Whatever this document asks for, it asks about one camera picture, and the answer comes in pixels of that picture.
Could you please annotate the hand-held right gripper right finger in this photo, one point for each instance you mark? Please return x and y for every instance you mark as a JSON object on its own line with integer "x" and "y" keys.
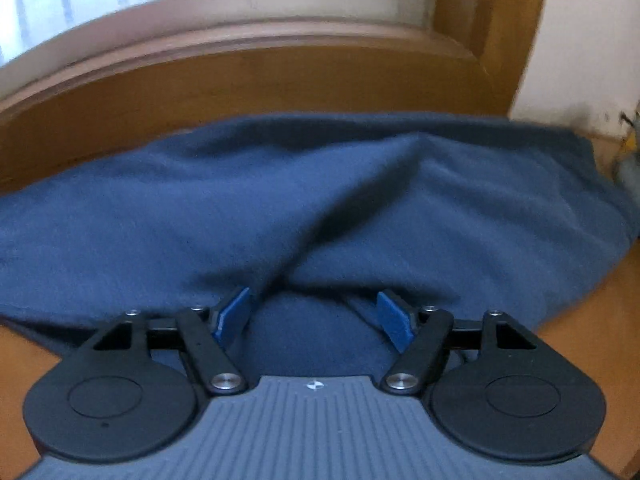
{"x": 395, "y": 317}

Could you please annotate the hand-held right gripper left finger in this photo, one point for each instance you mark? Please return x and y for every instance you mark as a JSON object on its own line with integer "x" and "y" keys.
{"x": 232, "y": 315}

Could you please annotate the navy blue fleece pants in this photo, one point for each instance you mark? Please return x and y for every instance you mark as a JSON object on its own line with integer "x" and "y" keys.
{"x": 200, "y": 210}

